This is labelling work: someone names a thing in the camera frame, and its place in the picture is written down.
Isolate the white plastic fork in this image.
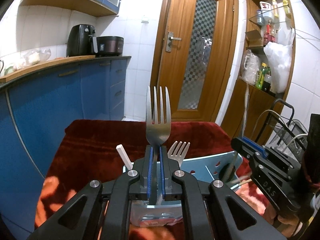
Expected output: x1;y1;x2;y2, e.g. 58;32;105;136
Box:
116;144;133;170

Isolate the steel fork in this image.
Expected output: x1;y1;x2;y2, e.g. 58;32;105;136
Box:
168;141;190;167
146;86;171;205

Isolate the blue kitchen cabinet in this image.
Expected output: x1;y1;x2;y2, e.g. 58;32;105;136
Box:
1;56;129;239

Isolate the light blue utensil box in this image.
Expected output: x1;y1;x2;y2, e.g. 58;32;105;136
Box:
130;151;234;227

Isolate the red floral table blanket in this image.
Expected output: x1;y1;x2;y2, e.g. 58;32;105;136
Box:
34;120;269;239

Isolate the green bottle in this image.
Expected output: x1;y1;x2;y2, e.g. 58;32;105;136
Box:
255;62;267;90

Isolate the wooden corner shelf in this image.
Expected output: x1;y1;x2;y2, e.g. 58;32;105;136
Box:
221;0;295;145

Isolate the white plastic bag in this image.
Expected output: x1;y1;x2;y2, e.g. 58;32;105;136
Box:
264;25;295;94

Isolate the wooden door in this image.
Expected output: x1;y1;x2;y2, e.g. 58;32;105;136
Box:
150;0;239;122

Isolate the dark rice cooker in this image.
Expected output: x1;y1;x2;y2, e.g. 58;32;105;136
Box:
97;36;124;57

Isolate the black air fryer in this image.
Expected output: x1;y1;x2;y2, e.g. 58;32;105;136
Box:
66;24;98;57

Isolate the black wire rack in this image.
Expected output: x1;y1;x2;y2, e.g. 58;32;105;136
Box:
255;99;308;159

